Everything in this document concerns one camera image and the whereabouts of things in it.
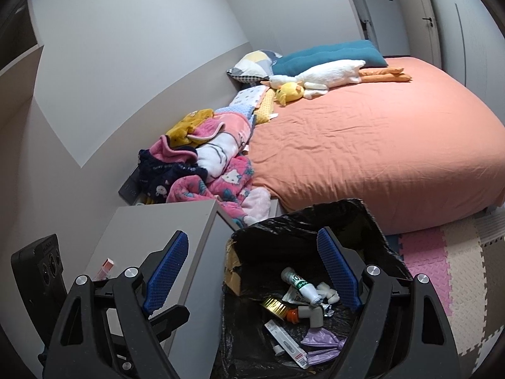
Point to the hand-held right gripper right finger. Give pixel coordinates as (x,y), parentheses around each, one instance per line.
(339,272)

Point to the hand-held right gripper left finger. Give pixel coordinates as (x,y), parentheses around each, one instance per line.
(167,272)

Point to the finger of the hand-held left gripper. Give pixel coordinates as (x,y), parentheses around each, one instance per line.
(171,321)

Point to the cardboard bin with black bag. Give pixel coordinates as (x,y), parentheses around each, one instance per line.
(292,241)

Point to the small pink tube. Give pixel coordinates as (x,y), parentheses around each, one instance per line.
(105,268)

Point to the orange snack packet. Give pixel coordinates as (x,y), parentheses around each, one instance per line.
(292,316)

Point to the knotted purple plastic bag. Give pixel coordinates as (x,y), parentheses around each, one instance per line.
(321,339)

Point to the long white carton box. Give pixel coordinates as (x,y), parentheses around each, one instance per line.
(286,343)

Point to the white pipe elbow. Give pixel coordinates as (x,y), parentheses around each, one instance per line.
(311,316)

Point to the white bottle with green label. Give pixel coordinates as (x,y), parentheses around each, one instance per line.
(302,284)

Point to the silver foil wrapper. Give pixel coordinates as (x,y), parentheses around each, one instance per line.
(327,310)

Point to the grey bedside cabinet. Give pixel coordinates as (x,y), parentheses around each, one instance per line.
(158,221)

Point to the white paper packet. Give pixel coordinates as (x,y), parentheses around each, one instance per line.
(290,295)

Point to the black ribbed panel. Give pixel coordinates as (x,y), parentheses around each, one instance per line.
(128,189)

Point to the navy printed garment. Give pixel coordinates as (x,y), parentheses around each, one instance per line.
(169,177)

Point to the light pink fluffy cloth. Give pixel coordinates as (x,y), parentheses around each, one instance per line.
(256,205)

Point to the pink printed blanket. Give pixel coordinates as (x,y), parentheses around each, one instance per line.
(229,181)

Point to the foam puzzle floor mat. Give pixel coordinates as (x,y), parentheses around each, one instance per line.
(461,268)

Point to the bed with orange sheet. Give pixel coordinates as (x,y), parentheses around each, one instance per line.
(374,146)

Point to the mustard yellow garment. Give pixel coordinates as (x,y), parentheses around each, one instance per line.
(189,120)

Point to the yellow duck plush toy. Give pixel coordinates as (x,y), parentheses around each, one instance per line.
(290,92)

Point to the white dotted cloth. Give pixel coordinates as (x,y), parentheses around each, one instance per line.
(246,96)

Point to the white goose plush toy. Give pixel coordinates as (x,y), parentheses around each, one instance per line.
(327,73)

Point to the teal pillow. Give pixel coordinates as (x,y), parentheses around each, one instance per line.
(335,53)

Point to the patchwork pillow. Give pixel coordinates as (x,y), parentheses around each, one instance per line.
(252,67)

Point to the white door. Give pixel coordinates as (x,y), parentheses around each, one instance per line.
(382,19)

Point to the white wardrobe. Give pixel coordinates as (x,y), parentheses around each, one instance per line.
(465,27)

